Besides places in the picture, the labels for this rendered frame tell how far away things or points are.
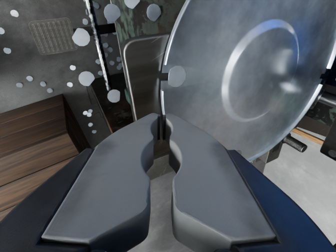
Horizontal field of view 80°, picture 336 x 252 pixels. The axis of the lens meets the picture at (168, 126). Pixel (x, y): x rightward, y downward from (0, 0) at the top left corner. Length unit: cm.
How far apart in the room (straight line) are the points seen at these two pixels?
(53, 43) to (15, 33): 20
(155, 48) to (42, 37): 63
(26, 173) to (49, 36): 45
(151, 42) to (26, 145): 62
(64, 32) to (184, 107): 63
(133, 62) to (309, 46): 25
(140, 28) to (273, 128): 26
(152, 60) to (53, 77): 83
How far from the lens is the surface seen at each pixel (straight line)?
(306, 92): 40
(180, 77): 22
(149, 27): 34
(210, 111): 26
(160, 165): 48
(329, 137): 33
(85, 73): 33
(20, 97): 105
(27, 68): 100
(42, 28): 81
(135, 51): 20
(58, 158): 77
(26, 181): 82
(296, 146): 46
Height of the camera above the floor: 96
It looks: 49 degrees down
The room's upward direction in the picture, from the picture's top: 138 degrees clockwise
